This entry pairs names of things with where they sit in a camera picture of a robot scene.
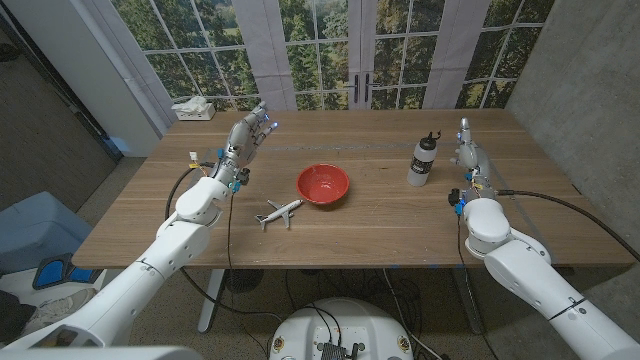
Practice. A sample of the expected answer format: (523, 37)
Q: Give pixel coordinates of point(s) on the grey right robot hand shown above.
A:
(472, 160)

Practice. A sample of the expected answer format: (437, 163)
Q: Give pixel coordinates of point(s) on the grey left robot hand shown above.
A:
(242, 142)

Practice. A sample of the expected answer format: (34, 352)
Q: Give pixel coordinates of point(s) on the translucent oil cruet black cap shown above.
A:
(422, 165)

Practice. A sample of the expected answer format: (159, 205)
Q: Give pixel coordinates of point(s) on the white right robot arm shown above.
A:
(520, 270)

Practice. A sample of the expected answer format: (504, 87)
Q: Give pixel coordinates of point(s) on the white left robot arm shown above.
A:
(150, 265)

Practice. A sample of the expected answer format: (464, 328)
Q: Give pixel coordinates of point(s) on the white toy airplane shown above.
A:
(280, 212)

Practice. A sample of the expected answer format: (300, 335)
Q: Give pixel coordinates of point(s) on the red bowl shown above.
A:
(322, 185)

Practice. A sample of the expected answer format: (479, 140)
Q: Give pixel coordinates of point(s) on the white tissue box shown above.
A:
(197, 112)

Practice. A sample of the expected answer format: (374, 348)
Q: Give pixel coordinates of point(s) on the wooden panel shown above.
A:
(325, 146)

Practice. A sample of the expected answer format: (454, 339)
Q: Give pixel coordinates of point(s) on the printed window backdrop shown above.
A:
(310, 60)

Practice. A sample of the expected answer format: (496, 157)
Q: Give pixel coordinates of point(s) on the black round fan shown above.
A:
(243, 280)

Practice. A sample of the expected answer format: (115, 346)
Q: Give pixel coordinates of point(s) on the white table leg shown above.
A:
(210, 305)

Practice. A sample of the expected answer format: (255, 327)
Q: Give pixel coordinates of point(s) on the dark door panel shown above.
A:
(40, 140)

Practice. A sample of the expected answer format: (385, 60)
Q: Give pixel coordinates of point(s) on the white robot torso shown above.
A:
(340, 325)

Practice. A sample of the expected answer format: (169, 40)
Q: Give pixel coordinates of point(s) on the blue upholstered seat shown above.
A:
(35, 230)

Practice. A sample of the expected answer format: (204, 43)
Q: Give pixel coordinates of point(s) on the white pedal with blue pads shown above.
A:
(50, 272)

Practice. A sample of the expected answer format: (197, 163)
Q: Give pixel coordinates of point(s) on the grey white sneaker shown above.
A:
(60, 307)

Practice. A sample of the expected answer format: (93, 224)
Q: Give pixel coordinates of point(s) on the dark trouser leg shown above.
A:
(15, 315)

